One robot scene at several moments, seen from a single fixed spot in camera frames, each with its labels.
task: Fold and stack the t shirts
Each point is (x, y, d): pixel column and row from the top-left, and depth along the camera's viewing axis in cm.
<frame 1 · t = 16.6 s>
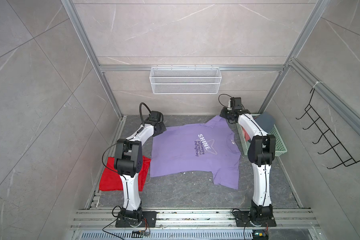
left hand: (162, 125, 101), fingers closed
right hand: (222, 110, 105), fingers closed
purple t shirt: (211, 147, 103), on the table
red folded t shirt: (109, 180, 84), point 4 cm above the table

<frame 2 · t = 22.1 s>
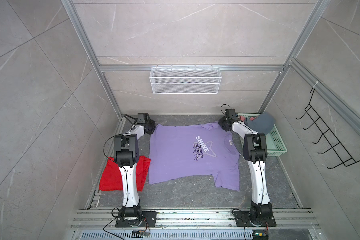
left hand: (157, 119, 108), fingers closed
right hand: (219, 120, 115), fingers closed
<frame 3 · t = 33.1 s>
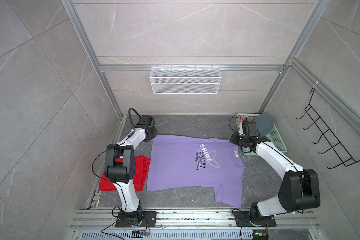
left hand: (153, 130, 99), fingers closed
right hand: (231, 136, 90), fingers closed
purple t shirt: (182, 161, 97), on the table
the other named things where they were.

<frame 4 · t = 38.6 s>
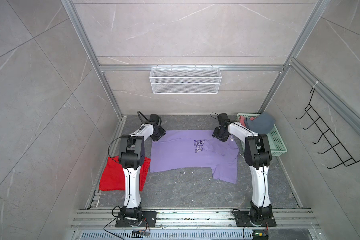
left hand: (162, 131, 107), fingers open
right hand: (215, 135, 107), fingers open
purple t shirt: (196, 149, 102), on the table
the other named things where they were.

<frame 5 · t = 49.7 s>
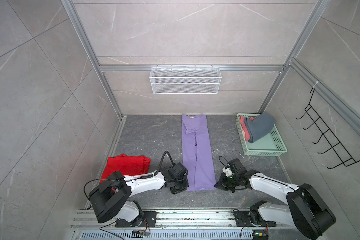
left hand: (190, 185, 82), fingers closed
right hand: (214, 184, 85), fingers closed
purple t shirt: (198, 161, 96), on the table
